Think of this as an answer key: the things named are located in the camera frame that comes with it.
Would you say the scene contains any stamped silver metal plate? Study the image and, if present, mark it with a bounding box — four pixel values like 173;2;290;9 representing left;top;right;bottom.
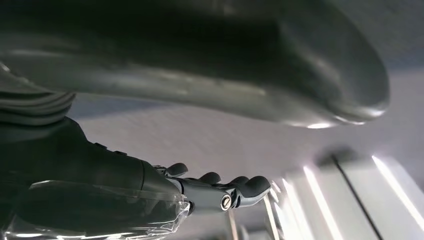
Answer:
225;150;424;240

